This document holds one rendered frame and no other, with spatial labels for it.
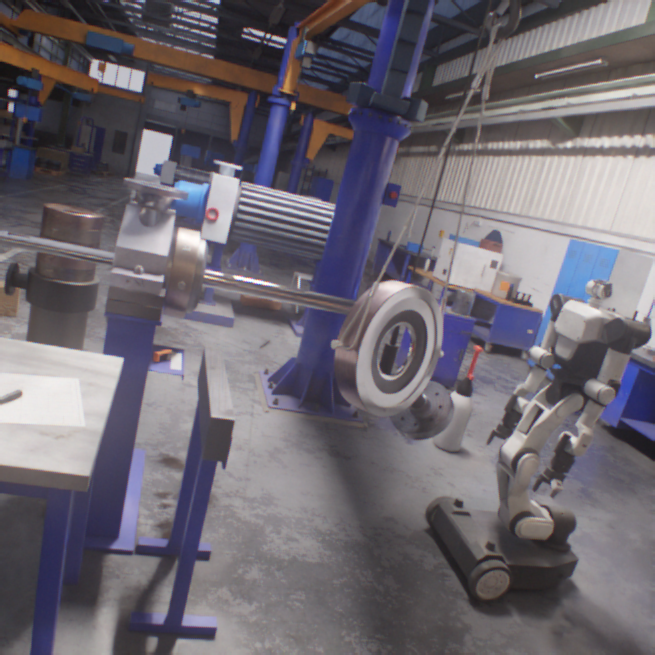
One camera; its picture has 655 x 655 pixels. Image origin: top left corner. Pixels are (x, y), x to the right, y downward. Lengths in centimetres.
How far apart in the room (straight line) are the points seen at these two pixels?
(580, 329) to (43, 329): 305
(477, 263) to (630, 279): 276
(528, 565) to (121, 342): 206
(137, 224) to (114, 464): 93
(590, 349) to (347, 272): 195
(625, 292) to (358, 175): 401
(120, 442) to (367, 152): 260
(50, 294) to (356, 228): 205
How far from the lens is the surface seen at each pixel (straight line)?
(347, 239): 403
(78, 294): 377
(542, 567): 300
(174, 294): 227
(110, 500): 245
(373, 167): 403
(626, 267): 708
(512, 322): 827
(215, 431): 167
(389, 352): 181
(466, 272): 906
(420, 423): 178
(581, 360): 271
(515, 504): 294
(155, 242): 221
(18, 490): 140
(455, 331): 561
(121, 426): 228
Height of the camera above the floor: 155
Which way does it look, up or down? 14 degrees down
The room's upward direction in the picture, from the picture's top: 14 degrees clockwise
